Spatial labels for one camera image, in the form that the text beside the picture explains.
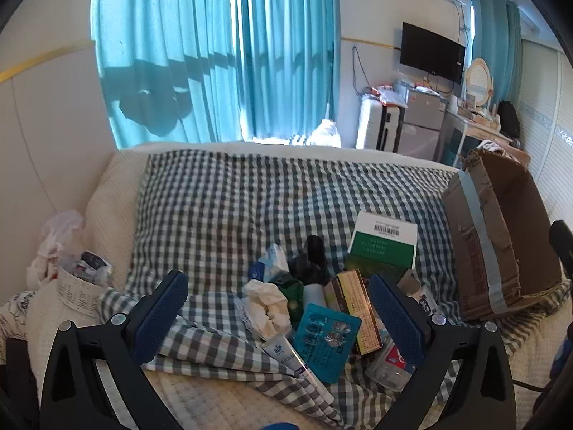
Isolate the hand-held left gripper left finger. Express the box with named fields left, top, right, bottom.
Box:
left=39, top=270, right=189, bottom=430

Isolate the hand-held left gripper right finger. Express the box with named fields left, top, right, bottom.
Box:
left=368, top=273, right=517, bottom=430

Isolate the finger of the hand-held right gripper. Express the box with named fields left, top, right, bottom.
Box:
left=550, top=220, right=573, bottom=281

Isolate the white packet with black print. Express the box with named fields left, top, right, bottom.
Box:
left=398, top=269, right=438, bottom=320

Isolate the gold and brown box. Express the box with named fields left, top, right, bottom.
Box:
left=323, top=269, right=384, bottom=355

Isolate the brown cardboard box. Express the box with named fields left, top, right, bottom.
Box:
left=442, top=147, right=565, bottom=323

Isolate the teal blister pack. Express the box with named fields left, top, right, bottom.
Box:
left=293, top=303, right=362, bottom=384

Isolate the green and white medicine box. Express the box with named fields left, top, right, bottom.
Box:
left=344, top=211, right=418, bottom=279

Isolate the pale grey tube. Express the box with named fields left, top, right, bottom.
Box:
left=303, top=283, right=326, bottom=320

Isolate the white tissue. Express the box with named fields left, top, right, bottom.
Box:
left=243, top=279, right=293, bottom=340

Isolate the green packet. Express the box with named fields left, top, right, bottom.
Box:
left=271, top=278, right=306, bottom=330

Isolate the black cylindrical container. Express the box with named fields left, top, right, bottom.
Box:
left=288, top=235, right=333, bottom=288

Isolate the white squeeze tube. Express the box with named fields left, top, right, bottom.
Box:
left=261, top=335, right=334, bottom=406

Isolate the blue and white tissue packet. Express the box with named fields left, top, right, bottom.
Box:
left=249, top=244, right=293, bottom=284

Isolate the dark snack packet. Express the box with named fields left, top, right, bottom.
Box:
left=72, top=251, right=114, bottom=286

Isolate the white paper receipt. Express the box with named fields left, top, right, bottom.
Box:
left=57, top=268, right=101, bottom=315

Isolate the checkered blanket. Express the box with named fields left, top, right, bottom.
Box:
left=96, top=150, right=573, bottom=427

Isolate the crumpled plastic bag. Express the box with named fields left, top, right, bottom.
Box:
left=26, top=210, right=87, bottom=288

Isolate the white wardrobe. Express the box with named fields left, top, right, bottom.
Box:
left=520, top=38, right=573, bottom=222

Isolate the black bag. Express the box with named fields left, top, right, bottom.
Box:
left=497, top=100, right=521, bottom=140

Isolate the white dressing table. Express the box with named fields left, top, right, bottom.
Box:
left=436, top=108, right=515, bottom=172

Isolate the oval white mirror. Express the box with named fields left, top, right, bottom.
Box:
left=464, top=58, right=494, bottom=111

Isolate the grey mini fridge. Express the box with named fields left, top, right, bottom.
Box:
left=398, top=90, right=448, bottom=160

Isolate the white plastic bag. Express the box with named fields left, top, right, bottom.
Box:
left=308, top=119, right=343, bottom=149

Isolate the white suitcase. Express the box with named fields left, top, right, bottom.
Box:
left=356, top=96, right=406, bottom=153

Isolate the narrow teal curtain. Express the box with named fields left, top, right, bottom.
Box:
left=468, top=0, right=524, bottom=109

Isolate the teal window curtain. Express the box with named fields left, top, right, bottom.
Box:
left=92, top=0, right=342, bottom=149

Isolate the black wall television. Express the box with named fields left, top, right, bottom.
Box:
left=400, top=22, right=467, bottom=85

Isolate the hanging wall cable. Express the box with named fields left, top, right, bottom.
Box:
left=351, top=45, right=373, bottom=96

